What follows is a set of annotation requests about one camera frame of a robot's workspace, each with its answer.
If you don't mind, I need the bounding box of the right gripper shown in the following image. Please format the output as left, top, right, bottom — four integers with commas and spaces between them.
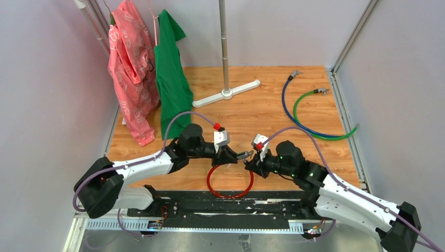
246, 146, 296, 179

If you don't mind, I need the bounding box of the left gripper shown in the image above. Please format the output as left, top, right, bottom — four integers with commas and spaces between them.
188, 143, 238, 169

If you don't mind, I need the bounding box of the red cable lock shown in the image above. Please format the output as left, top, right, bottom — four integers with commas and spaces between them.
205, 154, 255, 200

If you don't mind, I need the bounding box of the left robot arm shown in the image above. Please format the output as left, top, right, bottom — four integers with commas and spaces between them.
73, 123, 239, 219

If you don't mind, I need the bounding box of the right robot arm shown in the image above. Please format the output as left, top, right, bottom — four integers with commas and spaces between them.
244, 141, 421, 251

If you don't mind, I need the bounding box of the white clothes rack stand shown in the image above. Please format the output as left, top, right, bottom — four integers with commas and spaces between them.
192, 0, 261, 108

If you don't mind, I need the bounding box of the green t-shirt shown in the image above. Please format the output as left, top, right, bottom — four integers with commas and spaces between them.
154, 9, 194, 140

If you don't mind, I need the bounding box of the pink patterned garment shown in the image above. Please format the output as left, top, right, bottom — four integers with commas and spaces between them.
108, 1, 160, 146

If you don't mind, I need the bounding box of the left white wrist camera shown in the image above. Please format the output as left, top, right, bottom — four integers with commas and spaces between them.
213, 123, 230, 147

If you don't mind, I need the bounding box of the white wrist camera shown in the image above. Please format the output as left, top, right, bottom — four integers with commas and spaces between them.
252, 133, 269, 162
213, 123, 230, 147

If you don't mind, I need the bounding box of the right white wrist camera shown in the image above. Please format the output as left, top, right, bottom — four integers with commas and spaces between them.
252, 133, 269, 162

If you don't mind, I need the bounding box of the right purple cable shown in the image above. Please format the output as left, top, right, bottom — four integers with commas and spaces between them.
253, 125, 442, 252

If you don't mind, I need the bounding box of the green cable lock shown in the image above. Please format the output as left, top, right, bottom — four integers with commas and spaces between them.
292, 88, 359, 141

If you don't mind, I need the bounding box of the blue cable lock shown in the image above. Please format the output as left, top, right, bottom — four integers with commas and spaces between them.
281, 70, 343, 139

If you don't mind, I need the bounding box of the aluminium frame rail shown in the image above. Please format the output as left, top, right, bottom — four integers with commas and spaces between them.
62, 194, 400, 252

